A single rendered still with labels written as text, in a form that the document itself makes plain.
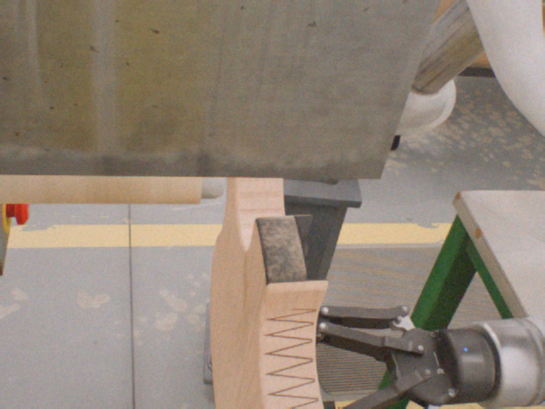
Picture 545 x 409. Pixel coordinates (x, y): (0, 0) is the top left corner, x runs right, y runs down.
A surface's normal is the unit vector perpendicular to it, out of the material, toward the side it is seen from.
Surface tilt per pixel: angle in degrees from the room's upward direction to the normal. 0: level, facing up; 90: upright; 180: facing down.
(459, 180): 0
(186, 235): 0
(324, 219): 90
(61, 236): 0
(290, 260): 13
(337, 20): 90
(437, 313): 90
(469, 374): 45
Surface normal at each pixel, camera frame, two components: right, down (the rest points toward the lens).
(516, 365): 0.22, -0.14
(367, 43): 0.17, 0.67
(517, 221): 0.15, -0.74
